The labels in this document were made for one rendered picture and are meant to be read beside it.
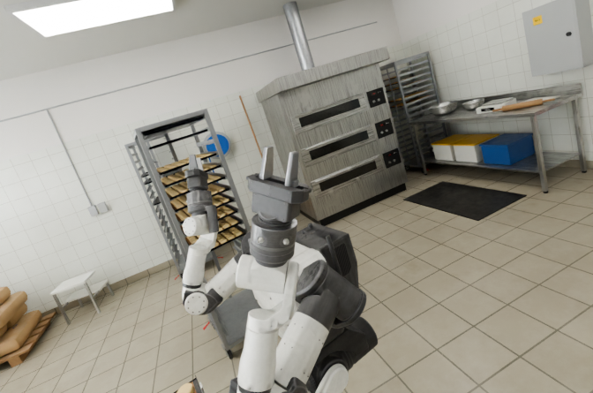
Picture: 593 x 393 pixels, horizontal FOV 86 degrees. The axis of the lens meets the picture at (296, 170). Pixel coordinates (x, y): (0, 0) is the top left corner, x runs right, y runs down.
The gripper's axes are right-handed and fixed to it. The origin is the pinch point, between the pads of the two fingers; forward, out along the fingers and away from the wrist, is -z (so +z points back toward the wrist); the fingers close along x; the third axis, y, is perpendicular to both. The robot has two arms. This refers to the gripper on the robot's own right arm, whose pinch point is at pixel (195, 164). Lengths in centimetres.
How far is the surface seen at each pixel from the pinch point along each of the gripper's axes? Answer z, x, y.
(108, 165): -98, -287, 224
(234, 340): 101, -139, 36
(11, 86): -199, -222, 299
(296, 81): -142, -234, -45
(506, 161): -12, -271, -272
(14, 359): 111, -224, 293
